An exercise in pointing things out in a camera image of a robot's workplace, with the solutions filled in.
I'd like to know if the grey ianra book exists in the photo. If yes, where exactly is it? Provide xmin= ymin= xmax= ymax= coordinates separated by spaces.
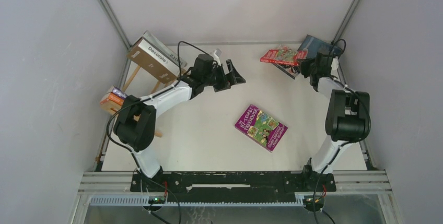
xmin=142 ymin=30 xmax=188 ymax=68

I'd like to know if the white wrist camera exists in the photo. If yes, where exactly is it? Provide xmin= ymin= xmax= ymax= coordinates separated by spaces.
xmin=210 ymin=49 xmax=222 ymax=66
xmin=331 ymin=57 xmax=339 ymax=76

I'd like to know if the purple Treehouse book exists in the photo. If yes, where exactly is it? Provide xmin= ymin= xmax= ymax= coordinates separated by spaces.
xmin=235 ymin=104 xmax=288 ymax=152

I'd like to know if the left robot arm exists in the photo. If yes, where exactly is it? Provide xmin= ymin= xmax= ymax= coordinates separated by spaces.
xmin=106 ymin=50 xmax=246 ymax=191

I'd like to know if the dark floral book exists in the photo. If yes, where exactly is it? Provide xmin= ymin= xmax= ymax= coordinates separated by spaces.
xmin=273 ymin=64 xmax=300 ymax=79

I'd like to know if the purple white cartoon book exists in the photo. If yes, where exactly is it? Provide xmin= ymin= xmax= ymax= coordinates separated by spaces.
xmin=107 ymin=86 xmax=127 ymax=99

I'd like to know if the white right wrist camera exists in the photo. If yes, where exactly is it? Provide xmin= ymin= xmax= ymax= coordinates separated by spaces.
xmin=331 ymin=57 xmax=339 ymax=76

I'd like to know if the wooden book rack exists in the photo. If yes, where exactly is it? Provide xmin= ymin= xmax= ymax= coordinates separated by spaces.
xmin=103 ymin=65 xmax=189 ymax=138

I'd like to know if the brown white Decorate book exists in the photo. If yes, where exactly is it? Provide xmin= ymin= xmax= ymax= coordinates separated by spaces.
xmin=126 ymin=38 xmax=179 ymax=84

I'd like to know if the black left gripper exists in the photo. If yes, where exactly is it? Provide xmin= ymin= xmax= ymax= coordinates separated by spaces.
xmin=202 ymin=60 xmax=244 ymax=92

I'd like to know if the red Treehouse book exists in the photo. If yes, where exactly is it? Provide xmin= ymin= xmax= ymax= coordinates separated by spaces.
xmin=260 ymin=46 xmax=308 ymax=66

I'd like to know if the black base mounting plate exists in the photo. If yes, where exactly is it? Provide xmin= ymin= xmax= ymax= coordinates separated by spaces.
xmin=130 ymin=171 xmax=337 ymax=204

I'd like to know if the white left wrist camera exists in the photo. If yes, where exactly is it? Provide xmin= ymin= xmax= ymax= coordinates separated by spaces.
xmin=210 ymin=49 xmax=222 ymax=66

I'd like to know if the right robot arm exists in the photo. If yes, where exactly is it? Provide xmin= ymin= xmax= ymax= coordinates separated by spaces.
xmin=299 ymin=35 xmax=371 ymax=191

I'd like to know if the orange Treehouse book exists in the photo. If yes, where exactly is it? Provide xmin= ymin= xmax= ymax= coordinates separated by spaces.
xmin=100 ymin=92 xmax=124 ymax=114

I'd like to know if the aluminium frame rail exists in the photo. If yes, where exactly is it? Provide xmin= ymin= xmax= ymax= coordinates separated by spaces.
xmin=78 ymin=170 xmax=392 ymax=206

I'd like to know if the dark blue book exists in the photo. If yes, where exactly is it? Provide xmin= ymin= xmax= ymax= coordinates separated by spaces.
xmin=298 ymin=34 xmax=342 ymax=59

